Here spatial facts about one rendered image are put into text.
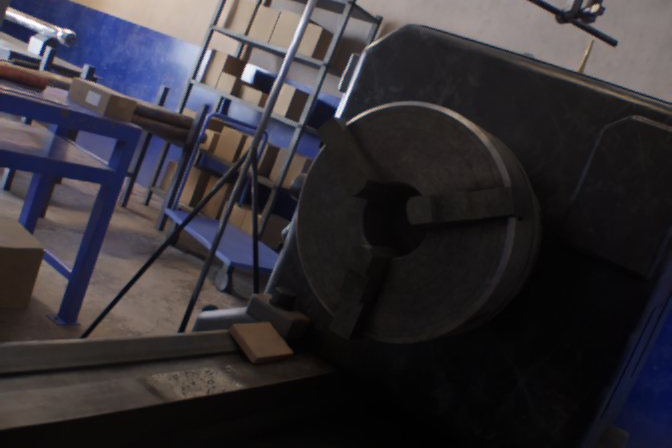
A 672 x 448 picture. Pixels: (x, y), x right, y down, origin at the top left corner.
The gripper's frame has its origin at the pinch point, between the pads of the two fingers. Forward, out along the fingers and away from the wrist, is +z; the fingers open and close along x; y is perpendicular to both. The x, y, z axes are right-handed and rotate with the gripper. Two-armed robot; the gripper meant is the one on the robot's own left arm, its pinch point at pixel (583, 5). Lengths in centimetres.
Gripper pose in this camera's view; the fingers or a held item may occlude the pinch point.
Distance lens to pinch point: 106.2
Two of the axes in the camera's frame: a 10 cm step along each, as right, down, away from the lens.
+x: 9.2, 3.6, 1.4
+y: 0.9, 1.6, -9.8
